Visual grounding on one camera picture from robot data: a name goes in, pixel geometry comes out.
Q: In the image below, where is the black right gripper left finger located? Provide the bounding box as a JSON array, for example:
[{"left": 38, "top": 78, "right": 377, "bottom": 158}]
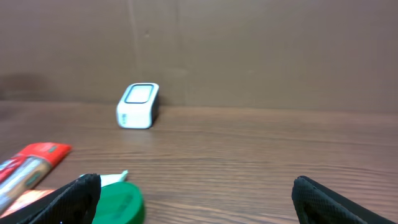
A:
[{"left": 1, "top": 174, "right": 101, "bottom": 224}]

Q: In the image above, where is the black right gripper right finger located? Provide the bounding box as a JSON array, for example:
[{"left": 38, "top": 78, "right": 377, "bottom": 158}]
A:
[{"left": 292, "top": 176, "right": 394, "bottom": 224}]

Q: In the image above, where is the green lidded can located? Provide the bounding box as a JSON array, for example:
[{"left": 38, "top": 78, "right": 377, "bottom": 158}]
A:
[{"left": 92, "top": 182, "right": 146, "bottom": 224}]

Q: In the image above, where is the long orange noodle packet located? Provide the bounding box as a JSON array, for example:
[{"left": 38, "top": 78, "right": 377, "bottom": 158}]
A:
[{"left": 1, "top": 142, "right": 72, "bottom": 213}]

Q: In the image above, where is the white barcode scanner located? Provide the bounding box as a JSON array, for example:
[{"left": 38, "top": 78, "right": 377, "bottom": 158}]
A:
[{"left": 116, "top": 83, "right": 160, "bottom": 129}]

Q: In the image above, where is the small orange snack box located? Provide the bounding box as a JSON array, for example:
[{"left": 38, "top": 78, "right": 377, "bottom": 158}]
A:
[{"left": 1, "top": 189, "right": 55, "bottom": 218}]

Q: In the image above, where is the teal wet wipes pack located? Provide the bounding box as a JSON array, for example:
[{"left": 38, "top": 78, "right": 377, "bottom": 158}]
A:
[{"left": 78, "top": 170, "right": 129, "bottom": 188}]

